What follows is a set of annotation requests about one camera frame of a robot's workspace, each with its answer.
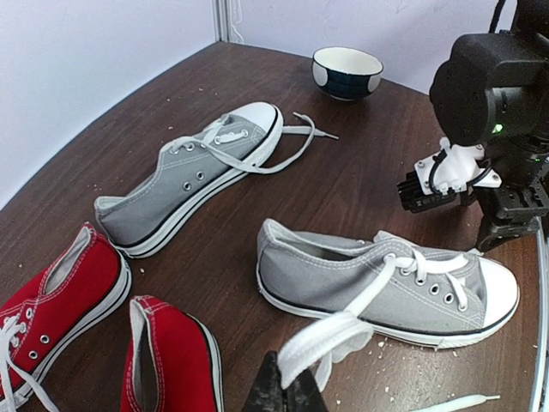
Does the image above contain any right aluminium frame post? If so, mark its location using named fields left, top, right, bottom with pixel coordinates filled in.
left=213, top=0, right=244, bottom=45

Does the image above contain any grey sneaker with laces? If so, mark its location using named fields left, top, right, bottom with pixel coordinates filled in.
left=256, top=219, right=520, bottom=389

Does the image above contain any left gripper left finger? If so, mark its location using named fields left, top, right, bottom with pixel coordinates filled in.
left=242, top=351, right=285, bottom=412

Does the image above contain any red sneaker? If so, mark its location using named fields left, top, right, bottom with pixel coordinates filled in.
left=120, top=295, right=224, bottom=411
left=1, top=222, right=131, bottom=411

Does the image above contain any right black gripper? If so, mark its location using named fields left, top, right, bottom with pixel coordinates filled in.
left=474, top=141, right=548, bottom=252

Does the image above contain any back red sneaker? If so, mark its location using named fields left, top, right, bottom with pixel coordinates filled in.
left=1, top=222, right=131, bottom=411

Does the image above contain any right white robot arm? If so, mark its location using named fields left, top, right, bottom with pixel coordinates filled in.
left=427, top=1, right=548, bottom=251

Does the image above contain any grey sneaker at back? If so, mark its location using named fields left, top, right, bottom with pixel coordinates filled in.
left=94, top=102, right=327, bottom=258

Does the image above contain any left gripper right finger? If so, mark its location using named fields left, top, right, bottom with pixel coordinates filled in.
left=285, top=369, right=328, bottom=412

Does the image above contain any front red sneaker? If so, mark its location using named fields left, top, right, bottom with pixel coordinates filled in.
left=120, top=295, right=224, bottom=411

